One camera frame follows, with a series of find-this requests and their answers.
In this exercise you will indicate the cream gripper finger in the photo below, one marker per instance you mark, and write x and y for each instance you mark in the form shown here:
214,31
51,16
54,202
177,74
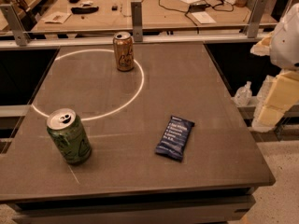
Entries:
262,48
276,96

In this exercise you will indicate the green soda can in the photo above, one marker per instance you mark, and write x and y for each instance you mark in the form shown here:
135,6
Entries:
68,134

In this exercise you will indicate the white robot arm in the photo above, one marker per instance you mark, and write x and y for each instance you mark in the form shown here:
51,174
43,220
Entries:
284,47

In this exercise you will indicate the gold soda can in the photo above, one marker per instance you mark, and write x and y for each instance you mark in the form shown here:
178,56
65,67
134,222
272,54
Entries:
123,50

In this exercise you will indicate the clear plastic bottle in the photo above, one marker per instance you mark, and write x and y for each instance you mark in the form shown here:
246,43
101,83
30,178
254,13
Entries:
243,95

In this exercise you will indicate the white card on desk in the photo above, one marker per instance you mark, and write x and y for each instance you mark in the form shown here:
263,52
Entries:
203,17

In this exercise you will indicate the wooden background desk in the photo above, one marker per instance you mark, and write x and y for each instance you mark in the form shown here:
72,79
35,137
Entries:
157,15

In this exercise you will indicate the dark blue snack packet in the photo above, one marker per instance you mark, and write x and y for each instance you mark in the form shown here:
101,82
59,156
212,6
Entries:
174,138

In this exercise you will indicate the small black block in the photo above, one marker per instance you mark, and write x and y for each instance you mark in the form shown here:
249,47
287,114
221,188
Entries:
114,7

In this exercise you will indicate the black tool on desk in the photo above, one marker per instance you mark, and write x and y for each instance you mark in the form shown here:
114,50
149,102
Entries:
84,10

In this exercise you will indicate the paper envelope on desk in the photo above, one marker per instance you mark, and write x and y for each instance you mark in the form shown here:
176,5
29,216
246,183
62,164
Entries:
57,17

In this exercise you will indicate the metal rail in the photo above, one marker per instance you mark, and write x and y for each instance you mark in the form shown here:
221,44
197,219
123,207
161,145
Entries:
147,39

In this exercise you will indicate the right metal bracket post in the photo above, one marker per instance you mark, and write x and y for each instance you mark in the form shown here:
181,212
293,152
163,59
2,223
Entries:
252,28

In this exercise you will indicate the left metal bracket post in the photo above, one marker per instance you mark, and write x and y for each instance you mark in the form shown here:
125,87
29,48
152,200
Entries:
21,37

